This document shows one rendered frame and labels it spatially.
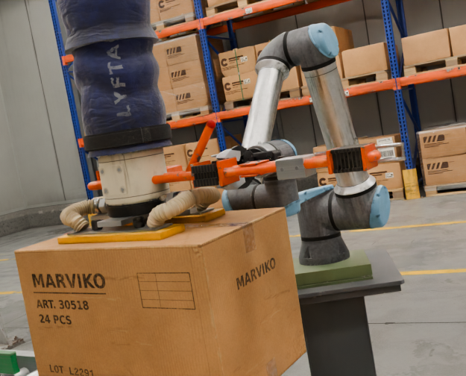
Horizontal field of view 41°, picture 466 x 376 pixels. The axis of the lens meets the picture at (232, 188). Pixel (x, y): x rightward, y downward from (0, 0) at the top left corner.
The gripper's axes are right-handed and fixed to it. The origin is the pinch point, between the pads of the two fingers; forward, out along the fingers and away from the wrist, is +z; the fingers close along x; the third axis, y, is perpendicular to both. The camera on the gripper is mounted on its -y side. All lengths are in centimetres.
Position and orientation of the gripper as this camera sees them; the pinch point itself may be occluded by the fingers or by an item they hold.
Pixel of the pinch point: (224, 171)
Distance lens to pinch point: 149.3
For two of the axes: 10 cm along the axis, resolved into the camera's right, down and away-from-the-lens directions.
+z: -5.1, 1.7, -8.5
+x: -1.7, -9.8, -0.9
